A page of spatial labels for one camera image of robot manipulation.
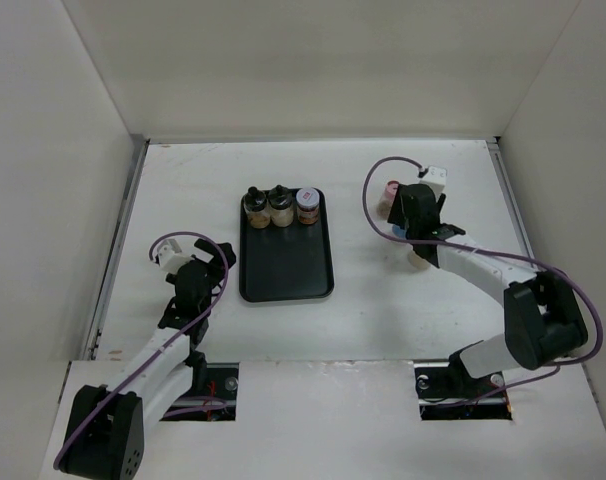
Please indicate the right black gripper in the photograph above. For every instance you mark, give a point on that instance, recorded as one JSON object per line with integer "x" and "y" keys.
{"x": 397, "y": 213}

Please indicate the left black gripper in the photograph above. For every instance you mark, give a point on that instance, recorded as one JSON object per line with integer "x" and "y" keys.
{"x": 216, "y": 269}

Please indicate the clear-lid blue-label bottle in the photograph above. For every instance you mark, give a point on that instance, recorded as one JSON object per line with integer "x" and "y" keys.
{"x": 399, "y": 232}

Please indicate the yellow-cap cream bottle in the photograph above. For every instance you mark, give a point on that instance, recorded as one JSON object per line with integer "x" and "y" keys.
{"x": 417, "y": 262}

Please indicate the black-cap brown spice bottle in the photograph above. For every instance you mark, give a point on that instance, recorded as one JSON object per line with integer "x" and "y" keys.
{"x": 255, "y": 205}

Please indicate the black-cap pale spice bottle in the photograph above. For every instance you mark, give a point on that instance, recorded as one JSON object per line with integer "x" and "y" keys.
{"x": 281, "y": 205}

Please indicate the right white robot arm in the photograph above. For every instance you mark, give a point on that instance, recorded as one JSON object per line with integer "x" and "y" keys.
{"x": 541, "y": 317}

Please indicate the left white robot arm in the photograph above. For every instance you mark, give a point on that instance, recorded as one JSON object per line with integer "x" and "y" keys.
{"x": 108, "y": 424}

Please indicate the pink-cap pepper shaker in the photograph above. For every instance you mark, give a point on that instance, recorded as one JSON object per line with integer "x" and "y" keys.
{"x": 386, "y": 200}

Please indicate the black rectangular plastic tray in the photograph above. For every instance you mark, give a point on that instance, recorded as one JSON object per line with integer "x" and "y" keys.
{"x": 286, "y": 264}

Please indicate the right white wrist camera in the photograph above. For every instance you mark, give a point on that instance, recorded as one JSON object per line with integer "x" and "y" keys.
{"x": 435, "y": 178}

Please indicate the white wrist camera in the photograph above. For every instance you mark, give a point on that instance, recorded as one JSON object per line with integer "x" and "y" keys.
{"x": 435, "y": 178}
{"x": 169, "y": 256}

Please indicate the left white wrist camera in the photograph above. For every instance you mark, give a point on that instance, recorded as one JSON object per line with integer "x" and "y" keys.
{"x": 169, "y": 256}

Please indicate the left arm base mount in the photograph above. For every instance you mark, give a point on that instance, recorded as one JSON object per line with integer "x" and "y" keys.
{"x": 212, "y": 397}

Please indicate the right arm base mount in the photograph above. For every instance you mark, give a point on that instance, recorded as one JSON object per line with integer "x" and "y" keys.
{"x": 446, "y": 392}

